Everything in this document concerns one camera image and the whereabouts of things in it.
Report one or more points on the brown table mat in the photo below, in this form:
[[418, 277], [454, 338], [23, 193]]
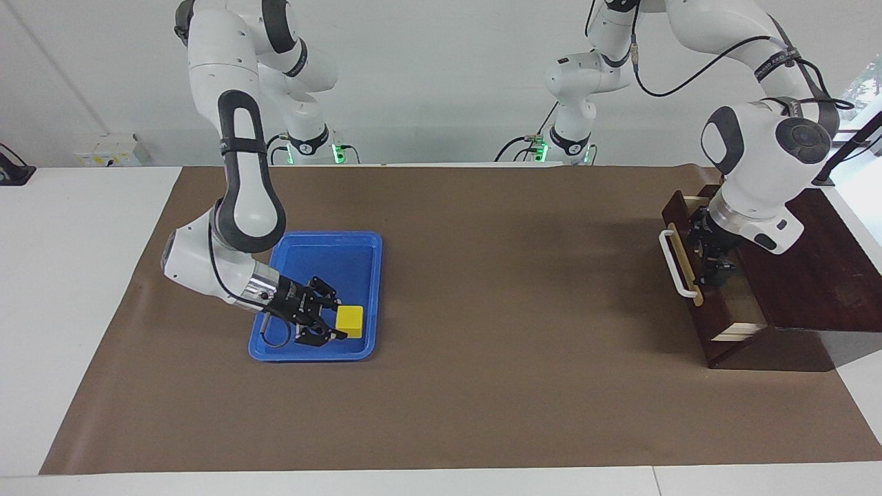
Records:
[[517, 344]]

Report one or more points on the black clamp mount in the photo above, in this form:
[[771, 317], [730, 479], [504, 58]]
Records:
[[14, 174]]

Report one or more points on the dark wooden drawer cabinet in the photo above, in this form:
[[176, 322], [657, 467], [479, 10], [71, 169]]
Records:
[[820, 289]]

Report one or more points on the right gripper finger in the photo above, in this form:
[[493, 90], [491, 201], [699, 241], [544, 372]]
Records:
[[317, 334], [325, 295]]

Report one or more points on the black camera stand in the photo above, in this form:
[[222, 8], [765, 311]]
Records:
[[858, 138]]

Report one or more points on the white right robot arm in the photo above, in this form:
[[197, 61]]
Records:
[[241, 207]]

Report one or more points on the white socket box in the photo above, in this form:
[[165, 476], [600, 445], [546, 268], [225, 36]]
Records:
[[110, 151]]

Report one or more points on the yellow cube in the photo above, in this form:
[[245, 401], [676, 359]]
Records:
[[350, 322]]

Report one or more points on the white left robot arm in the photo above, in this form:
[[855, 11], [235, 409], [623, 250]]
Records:
[[758, 158]]

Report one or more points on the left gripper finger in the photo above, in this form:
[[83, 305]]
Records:
[[725, 271], [707, 272]]

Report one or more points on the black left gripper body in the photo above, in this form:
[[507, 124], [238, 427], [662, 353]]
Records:
[[710, 234]]

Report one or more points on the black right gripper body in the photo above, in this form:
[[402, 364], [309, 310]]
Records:
[[289, 301]]

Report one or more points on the blue plastic tray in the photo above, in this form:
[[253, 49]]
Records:
[[351, 262]]

